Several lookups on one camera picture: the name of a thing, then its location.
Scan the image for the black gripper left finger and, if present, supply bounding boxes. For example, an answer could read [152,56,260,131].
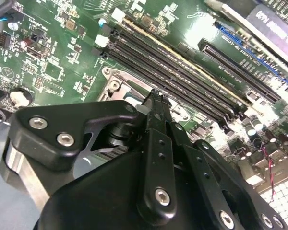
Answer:
[0,89,178,220]

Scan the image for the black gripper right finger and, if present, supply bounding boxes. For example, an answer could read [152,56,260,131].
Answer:
[159,94,288,230]

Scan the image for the silver CPU chip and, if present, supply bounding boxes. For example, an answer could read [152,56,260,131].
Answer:
[123,80,156,104]

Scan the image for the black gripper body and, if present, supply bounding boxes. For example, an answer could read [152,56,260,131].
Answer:
[33,150,213,230]

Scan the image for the metal socket cover frame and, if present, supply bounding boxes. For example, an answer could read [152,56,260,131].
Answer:
[111,71,159,106]

